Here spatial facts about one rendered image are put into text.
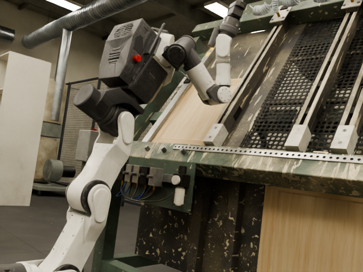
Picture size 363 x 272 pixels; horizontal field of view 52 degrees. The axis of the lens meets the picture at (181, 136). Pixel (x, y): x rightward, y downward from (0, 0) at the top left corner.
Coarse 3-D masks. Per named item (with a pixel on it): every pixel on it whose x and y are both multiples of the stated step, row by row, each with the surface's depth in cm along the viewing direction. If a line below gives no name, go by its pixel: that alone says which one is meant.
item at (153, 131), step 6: (210, 48) 264; (210, 54) 257; (204, 60) 255; (210, 60) 258; (186, 84) 243; (180, 90) 241; (186, 90) 240; (174, 96) 239; (180, 96) 236; (174, 102) 233; (168, 108) 231; (162, 114) 230; (168, 114) 228; (162, 120) 225; (156, 126) 223; (150, 132) 221; (156, 132) 221; (144, 138) 220; (150, 138) 218
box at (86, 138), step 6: (84, 132) 212; (90, 132) 208; (96, 132) 211; (78, 138) 215; (84, 138) 211; (90, 138) 208; (96, 138) 211; (78, 144) 214; (84, 144) 210; (90, 144) 208; (78, 150) 214; (84, 150) 210; (90, 150) 208; (78, 156) 213; (84, 156) 209
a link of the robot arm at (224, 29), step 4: (224, 24) 174; (216, 28) 177; (220, 28) 176; (224, 28) 174; (228, 28) 173; (232, 28) 174; (212, 32) 178; (216, 32) 177; (220, 32) 177; (224, 32) 175; (228, 32) 174; (232, 32) 174; (236, 32) 176; (212, 36) 177; (216, 36) 177; (228, 36) 174; (232, 36) 176; (212, 40) 177; (208, 44) 178; (212, 44) 177
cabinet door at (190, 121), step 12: (192, 84) 243; (192, 96) 233; (180, 108) 228; (192, 108) 222; (204, 108) 216; (216, 108) 210; (168, 120) 225; (180, 120) 219; (192, 120) 213; (204, 120) 207; (168, 132) 216; (180, 132) 210; (192, 132) 204; (204, 132) 199; (192, 144) 196; (204, 144) 191
